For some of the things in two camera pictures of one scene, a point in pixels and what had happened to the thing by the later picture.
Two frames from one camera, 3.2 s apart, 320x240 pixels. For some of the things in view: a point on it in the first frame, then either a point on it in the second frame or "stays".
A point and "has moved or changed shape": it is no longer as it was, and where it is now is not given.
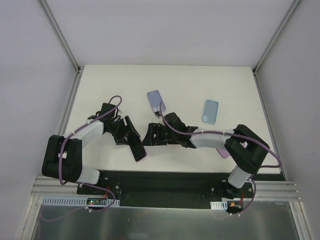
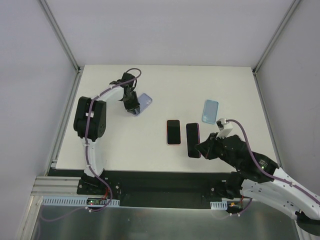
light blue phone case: (210, 111) stays
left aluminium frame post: (60, 36) stays
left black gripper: (124, 132) -> (131, 103)
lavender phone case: (155, 98) -> (144, 101)
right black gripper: (158, 135) -> (211, 147)
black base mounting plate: (166, 189) stays
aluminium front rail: (46, 186) stays
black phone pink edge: (136, 146) has moved or changed shape
